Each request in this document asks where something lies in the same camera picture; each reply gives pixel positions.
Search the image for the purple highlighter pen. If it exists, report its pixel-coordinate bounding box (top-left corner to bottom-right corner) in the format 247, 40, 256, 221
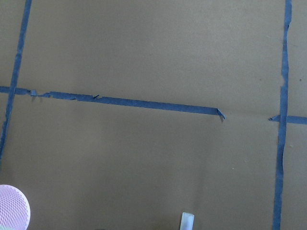
179, 212, 195, 230

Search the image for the pink mesh pen holder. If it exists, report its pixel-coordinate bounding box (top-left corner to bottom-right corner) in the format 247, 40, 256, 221
0, 184, 31, 230

